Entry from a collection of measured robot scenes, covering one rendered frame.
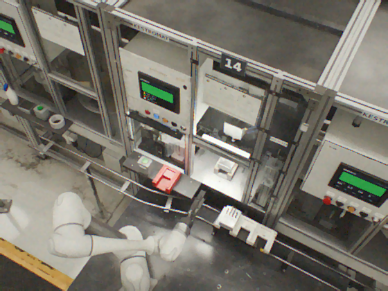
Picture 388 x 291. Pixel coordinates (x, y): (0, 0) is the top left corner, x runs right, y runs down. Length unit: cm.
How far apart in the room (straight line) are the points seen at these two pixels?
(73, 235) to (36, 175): 206
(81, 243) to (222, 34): 116
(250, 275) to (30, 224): 195
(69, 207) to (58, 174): 192
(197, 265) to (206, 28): 148
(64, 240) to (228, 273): 114
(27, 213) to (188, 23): 241
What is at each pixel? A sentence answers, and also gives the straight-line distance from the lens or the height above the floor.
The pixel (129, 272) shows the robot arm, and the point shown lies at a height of 95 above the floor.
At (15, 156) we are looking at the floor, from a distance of 420.
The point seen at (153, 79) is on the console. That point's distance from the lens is 214.
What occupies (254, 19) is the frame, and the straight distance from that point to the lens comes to 208.
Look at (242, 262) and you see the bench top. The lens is 275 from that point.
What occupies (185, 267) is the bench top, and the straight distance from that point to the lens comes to 271.
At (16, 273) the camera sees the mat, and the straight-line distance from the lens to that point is 363.
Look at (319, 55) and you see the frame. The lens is 196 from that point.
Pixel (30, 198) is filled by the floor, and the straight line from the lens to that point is 391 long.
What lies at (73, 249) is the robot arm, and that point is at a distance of 199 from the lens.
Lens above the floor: 323
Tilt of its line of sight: 54 degrees down
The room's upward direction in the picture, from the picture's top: 4 degrees clockwise
